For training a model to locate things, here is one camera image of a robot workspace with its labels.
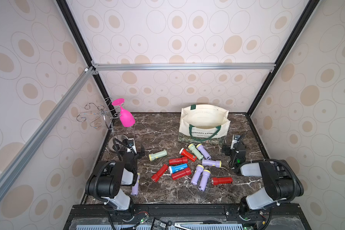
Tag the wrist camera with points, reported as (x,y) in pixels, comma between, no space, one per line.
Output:
(131,145)
(235,139)

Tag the pale green flashlight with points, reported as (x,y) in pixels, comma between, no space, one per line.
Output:
(195,151)
(157,155)

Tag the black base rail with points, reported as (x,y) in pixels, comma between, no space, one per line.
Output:
(187,217)

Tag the horizontal aluminium back bar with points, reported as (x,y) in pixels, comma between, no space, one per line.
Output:
(189,66)

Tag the red flashlight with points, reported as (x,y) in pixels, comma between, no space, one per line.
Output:
(178,161)
(185,153)
(221,180)
(159,173)
(181,173)

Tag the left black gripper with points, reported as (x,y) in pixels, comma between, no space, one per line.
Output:
(135,166)

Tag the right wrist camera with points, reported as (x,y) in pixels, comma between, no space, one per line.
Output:
(235,139)

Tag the aluminium left side bar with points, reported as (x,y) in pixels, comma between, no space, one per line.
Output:
(20,161)

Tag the purple flashlight yellow head sideways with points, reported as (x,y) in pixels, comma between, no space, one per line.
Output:
(212,163)

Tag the silver wire glass rack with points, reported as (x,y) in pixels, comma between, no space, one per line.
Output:
(103,115)

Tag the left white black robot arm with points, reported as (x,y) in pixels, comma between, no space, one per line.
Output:
(105,182)

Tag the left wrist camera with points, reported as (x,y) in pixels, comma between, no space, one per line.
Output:
(131,145)

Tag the cream green tote bag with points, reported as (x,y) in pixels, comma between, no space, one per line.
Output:
(203,123)

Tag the pink plastic wine glass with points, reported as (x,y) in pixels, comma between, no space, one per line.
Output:
(126,117)

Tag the red flashlight below blue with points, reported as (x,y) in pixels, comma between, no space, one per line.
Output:
(181,173)

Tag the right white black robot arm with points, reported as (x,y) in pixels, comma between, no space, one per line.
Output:
(281,185)

